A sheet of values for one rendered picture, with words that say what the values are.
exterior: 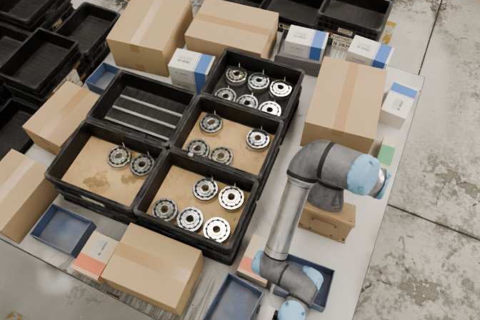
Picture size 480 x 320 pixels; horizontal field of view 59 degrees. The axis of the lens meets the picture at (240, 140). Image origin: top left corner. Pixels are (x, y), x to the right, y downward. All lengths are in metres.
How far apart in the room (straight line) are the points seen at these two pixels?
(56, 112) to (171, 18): 0.74
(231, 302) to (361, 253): 0.55
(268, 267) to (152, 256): 0.48
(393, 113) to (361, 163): 0.92
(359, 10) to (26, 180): 2.21
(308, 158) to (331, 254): 0.66
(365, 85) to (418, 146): 1.10
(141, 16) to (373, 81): 1.20
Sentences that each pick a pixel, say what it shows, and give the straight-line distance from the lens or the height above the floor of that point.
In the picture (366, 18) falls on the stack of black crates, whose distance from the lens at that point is 2.98.
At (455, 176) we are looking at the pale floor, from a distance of 3.02.
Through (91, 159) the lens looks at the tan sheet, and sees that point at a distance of 1.94.
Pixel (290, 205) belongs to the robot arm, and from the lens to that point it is 1.31.
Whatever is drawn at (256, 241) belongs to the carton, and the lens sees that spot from 1.73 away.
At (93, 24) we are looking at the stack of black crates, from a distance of 3.18.
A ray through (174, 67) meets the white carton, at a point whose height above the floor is 0.88.
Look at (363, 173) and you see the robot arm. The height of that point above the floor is 1.37.
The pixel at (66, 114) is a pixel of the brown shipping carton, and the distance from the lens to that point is 2.07.
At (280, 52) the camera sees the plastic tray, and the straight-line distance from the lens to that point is 2.31.
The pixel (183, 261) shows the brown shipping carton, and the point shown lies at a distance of 1.63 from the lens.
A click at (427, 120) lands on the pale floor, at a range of 3.19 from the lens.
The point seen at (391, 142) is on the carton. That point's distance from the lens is 2.06.
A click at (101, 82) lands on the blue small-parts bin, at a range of 2.35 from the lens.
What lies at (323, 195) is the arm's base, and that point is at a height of 0.90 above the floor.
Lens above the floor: 2.41
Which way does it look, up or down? 58 degrees down
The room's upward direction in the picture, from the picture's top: 1 degrees counter-clockwise
